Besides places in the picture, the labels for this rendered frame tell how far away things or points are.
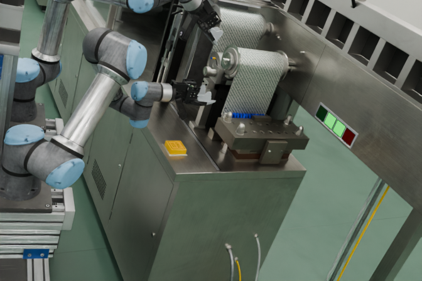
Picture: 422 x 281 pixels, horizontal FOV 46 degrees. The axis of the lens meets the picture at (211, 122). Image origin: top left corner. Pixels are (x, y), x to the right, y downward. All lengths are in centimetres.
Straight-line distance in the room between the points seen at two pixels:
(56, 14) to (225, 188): 98
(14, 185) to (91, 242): 119
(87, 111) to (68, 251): 130
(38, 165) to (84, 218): 140
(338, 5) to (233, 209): 97
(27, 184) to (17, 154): 13
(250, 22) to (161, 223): 99
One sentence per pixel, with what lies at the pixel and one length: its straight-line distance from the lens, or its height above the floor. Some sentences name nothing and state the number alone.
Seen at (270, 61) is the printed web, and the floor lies 129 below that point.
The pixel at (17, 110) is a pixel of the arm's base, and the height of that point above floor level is 87.
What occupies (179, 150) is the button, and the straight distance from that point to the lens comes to 201.
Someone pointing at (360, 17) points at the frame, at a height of 160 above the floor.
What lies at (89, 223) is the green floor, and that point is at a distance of 297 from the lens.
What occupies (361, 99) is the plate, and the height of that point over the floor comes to 134.
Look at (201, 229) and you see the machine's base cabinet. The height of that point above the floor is 59.
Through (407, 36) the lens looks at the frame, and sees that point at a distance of 191.
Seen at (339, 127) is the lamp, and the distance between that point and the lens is 207.
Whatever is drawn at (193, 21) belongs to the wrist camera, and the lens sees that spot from 193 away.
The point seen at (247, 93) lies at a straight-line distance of 219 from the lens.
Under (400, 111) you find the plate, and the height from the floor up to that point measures 139.
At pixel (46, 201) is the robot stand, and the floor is 82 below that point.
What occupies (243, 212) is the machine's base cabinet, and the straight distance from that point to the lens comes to 224.
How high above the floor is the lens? 194
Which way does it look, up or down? 26 degrees down
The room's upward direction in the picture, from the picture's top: 19 degrees clockwise
